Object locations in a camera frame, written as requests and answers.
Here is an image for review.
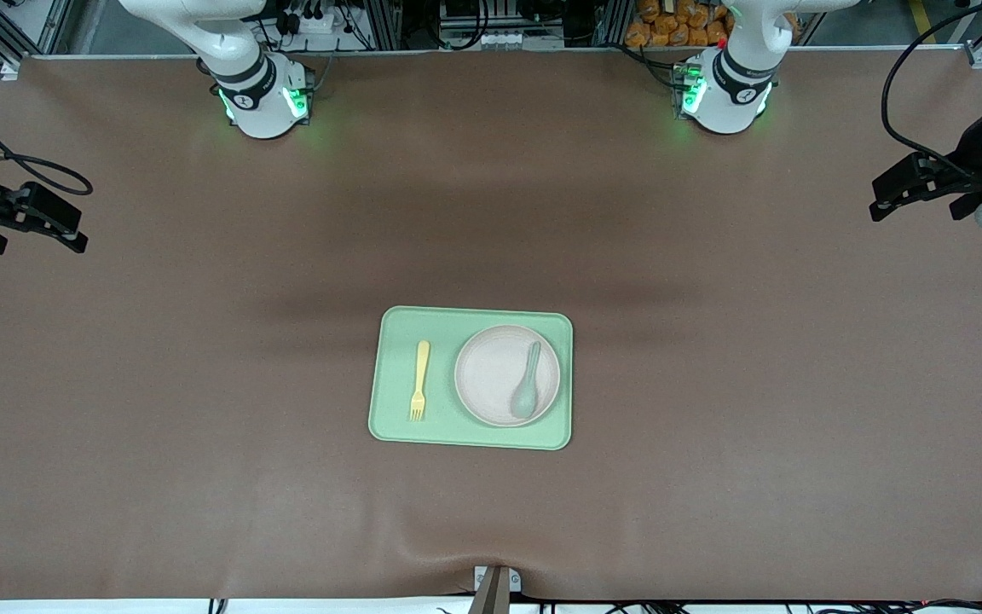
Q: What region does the yellow plastic fork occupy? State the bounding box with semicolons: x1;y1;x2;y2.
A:
409;340;431;422

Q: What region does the beige round plate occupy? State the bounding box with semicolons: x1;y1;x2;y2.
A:
453;324;562;428

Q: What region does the brown table mat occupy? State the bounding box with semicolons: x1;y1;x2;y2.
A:
0;49;982;602

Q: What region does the pile of orange packets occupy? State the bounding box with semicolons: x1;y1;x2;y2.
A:
625;0;735;49

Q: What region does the white power strip with plugs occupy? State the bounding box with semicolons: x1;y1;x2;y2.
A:
286;4;349;37

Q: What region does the light green rectangular tray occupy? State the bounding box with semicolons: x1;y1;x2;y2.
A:
368;305;574;451

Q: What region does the grey-green plastic spoon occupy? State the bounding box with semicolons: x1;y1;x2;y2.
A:
510;341;543;420

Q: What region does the long white power strip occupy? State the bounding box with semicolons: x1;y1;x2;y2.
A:
440;30;543;50

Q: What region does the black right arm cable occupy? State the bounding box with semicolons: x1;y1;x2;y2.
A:
0;85;95;197

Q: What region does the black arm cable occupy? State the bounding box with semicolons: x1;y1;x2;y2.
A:
0;85;95;197
881;0;982;176

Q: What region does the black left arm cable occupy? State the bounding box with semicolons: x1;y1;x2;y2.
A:
881;0;982;176

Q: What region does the metal table edge bracket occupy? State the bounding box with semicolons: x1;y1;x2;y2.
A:
472;565;523;614

